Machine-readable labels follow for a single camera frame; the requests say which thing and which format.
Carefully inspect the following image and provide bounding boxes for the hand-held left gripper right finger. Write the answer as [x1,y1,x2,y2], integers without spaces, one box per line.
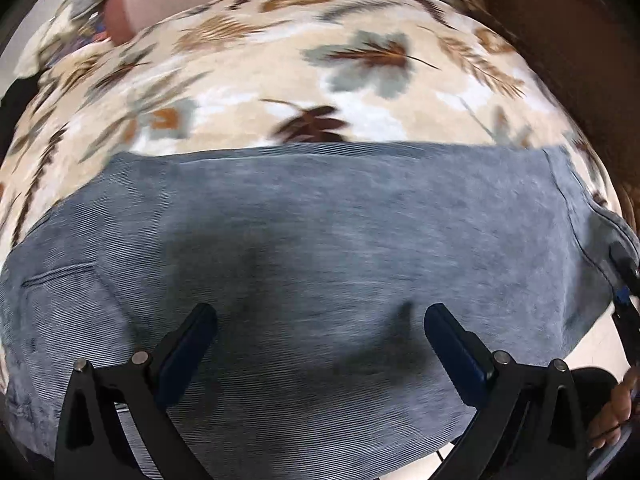
[423,303,601,480]

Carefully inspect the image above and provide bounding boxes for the brown wooden headboard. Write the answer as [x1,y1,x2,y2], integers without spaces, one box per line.
[470,0,640,241]

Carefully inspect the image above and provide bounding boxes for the pink and brown bolster cushion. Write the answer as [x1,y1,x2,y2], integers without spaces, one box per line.
[102,0,436,43]

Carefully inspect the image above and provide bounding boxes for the cream cloth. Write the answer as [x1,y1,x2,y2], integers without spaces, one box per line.
[15,10,101,78]

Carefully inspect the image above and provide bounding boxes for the person's right hand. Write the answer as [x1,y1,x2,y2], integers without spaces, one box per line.
[587,364,640,452]

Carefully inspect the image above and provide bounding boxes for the leaf print beige blanket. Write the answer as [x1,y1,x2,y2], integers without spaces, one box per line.
[0,0,621,396]

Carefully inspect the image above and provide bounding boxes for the blue-grey denim pants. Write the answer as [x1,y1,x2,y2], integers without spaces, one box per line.
[0,141,640,480]

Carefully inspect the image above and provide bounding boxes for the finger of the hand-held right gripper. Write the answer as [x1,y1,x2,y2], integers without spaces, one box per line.
[606,241,640,288]
[612,286,640,363]

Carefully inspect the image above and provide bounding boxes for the colourful printed item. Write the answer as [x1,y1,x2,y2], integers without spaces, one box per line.
[82,17,113,46]

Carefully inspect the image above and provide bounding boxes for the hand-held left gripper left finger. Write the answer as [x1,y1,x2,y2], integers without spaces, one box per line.
[54,303,219,480]

